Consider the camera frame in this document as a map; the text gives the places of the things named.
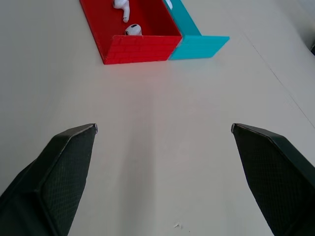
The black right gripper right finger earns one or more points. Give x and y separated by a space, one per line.
278 182

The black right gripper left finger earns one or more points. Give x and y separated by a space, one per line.
49 186

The teal brick-pattern box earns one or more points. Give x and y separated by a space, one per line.
197 45

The red brick-pattern box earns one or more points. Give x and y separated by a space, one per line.
145 48

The dark object at table edge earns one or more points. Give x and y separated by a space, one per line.
313 49

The white earbud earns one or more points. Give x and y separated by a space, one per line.
133 30
123 7

